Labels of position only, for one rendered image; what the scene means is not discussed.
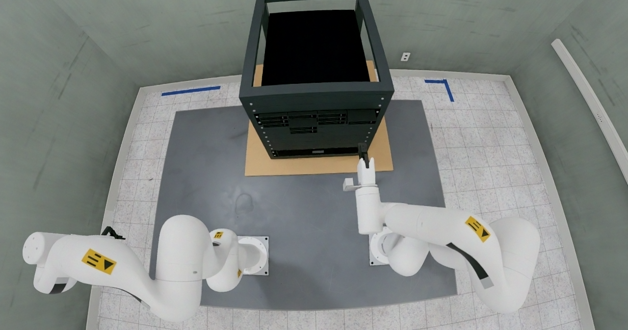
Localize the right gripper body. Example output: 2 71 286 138
357 157 377 189

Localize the tan flat wooden board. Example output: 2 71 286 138
245 61 393 177

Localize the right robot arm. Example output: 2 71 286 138
343 178 540 314

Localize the dark grey metal rack frame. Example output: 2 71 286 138
238 0 395 159

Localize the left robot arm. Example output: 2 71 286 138
23 215 267 322

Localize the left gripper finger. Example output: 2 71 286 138
101 226 126 240

